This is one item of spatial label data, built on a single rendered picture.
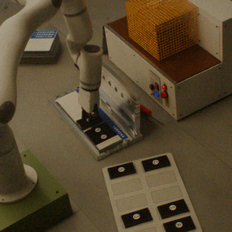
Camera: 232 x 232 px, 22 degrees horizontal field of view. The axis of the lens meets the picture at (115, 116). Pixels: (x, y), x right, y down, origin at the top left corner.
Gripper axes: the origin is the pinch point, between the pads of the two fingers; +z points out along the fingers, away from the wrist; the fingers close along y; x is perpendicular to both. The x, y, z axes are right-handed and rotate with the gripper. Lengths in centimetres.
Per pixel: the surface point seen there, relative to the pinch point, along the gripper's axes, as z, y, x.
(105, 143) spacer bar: 2.1, 15.7, -0.7
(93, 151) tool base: 4.0, 15.8, -6.1
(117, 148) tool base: 3.1, 19.4, 2.5
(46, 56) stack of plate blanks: 0, -52, 5
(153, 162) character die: 0.9, 35.1, 8.8
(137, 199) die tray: 5.0, 45.5, -4.6
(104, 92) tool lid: -6.1, -5.5, 10.1
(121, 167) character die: 3.2, 30.0, -1.9
